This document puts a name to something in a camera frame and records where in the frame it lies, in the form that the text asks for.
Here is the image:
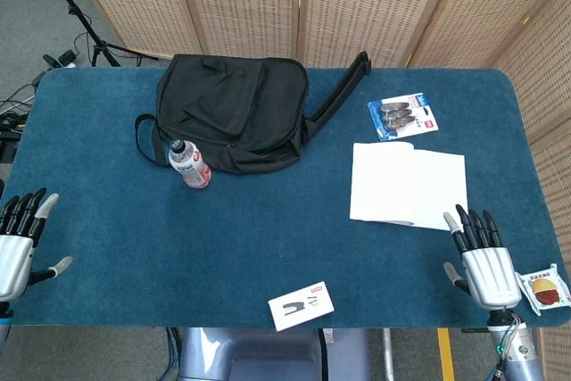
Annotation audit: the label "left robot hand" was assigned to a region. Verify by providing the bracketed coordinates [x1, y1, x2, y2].
[0, 187, 74, 303]

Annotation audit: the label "white stapler box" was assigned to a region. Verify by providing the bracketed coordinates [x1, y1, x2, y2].
[267, 281, 335, 333]

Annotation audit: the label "blue table mat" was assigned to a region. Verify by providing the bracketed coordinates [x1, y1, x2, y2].
[0, 66, 559, 330]

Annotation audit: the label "black floor cables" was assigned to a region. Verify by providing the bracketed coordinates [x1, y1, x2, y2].
[0, 69, 48, 163]

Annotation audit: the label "snack packet with red print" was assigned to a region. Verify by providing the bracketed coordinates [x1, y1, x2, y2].
[515, 262, 571, 318]

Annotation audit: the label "blue clip blister pack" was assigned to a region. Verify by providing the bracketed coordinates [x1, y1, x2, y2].
[367, 91, 441, 142]

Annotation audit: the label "white paper booklet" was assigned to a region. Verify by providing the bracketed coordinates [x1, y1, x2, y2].
[349, 141, 468, 232]

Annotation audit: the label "black tripod stand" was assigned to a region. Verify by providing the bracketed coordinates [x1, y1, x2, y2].
[34, 0, 158, 68]

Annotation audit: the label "wooden folding screen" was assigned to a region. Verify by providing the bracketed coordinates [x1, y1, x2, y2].
[62, 0, 571, 381]

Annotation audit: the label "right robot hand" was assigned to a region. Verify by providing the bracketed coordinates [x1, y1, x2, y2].
[443, 203, 523, 311]

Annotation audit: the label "clear plastic drink bottle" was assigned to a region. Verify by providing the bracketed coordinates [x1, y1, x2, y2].
[168, 138, 212, 190]

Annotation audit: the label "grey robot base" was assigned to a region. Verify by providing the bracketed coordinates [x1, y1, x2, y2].
[177, 327, 372, 381]

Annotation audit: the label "black backpack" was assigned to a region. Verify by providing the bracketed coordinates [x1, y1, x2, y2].
[135, 51, 373, 176]

